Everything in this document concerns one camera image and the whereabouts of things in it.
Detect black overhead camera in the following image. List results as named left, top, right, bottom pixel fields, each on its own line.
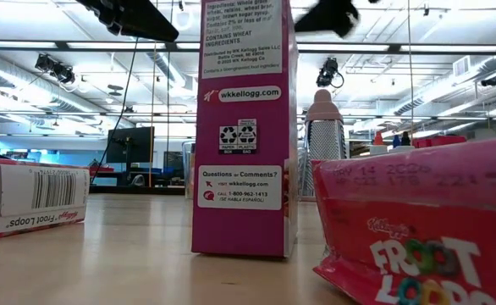
left=315, top=56, right=344, bottom=90

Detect red crate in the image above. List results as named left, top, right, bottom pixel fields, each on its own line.
left=412, top=135, right=468, bottom=149

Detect red Froot Loops cereal box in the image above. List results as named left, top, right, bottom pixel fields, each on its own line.
left=0, top=157, right=91, bottom=241

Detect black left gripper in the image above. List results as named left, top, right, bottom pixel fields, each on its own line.
left=76, top=0, right=180, bottom=42

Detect clear plastic organizer bin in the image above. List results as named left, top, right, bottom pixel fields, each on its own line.
left=181, top=140, right=197, bottom=201

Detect black ceiling spotlights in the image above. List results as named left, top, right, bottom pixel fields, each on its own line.
left=34, top=53, right=77, bottom=86

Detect pink-handled metal box grater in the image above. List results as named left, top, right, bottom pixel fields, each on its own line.
left=298, top=88, right=348, bottom=198

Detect magenta Raisin Bran cereal box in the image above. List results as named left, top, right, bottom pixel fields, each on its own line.
left=190, top=0, right=299, bottom=259

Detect small dark screen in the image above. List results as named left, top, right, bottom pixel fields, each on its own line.
left=163, top=150, right=185, bottom=181

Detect black computer monitor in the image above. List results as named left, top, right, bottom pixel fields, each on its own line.
left=105, top=125, right=157, bottom=164

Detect black hanging cable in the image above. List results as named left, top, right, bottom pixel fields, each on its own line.
left=90, top=40, right=139, bottom=184

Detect orange spice jar black lid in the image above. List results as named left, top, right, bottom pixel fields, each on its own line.
left=188, top=142, right=196, bottom=200

